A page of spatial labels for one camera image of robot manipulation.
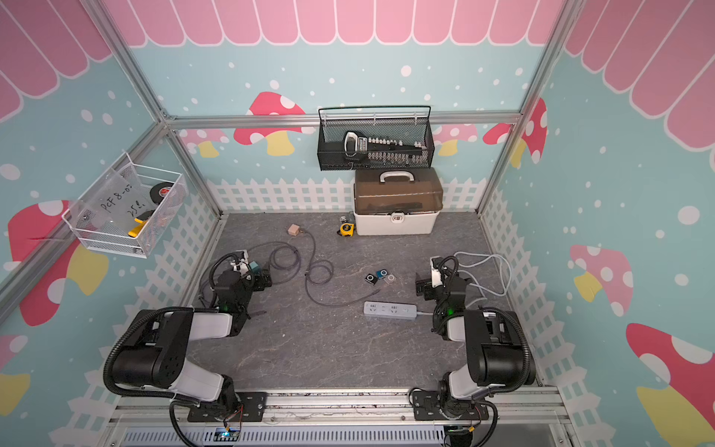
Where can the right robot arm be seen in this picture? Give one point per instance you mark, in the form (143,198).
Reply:
(498,359)

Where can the black electrical tape roll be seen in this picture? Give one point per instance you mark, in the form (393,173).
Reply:
(159,191)

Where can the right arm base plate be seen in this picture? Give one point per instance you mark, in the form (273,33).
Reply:
(429,405)

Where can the black wire mesh basket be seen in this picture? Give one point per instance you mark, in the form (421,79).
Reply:
(375,137)

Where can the pink USB charger adapter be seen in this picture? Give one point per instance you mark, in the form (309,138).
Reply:
(294,230)

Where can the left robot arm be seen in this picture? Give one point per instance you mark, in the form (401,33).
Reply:
(150,359)

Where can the yellow tool in bin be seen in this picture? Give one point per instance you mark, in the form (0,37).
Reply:
(140,224)

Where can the clear plastic wall bin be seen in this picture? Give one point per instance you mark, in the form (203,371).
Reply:
(104,215)

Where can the socket bit set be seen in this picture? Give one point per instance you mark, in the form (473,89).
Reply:
(370,151)

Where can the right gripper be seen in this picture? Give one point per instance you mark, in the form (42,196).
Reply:
(428,293)

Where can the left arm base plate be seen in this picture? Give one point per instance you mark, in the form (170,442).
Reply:
(245,407)

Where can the yellow tape measure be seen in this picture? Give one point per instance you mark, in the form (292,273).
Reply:
(346,230)

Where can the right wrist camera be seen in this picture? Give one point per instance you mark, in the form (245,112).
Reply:
(439,271)

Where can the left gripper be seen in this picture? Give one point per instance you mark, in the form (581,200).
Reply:
(260,285)

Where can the white power strip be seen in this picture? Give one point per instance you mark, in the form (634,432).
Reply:
(390,310)

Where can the white toolbox brown lid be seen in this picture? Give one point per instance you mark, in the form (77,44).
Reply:
(397,203)

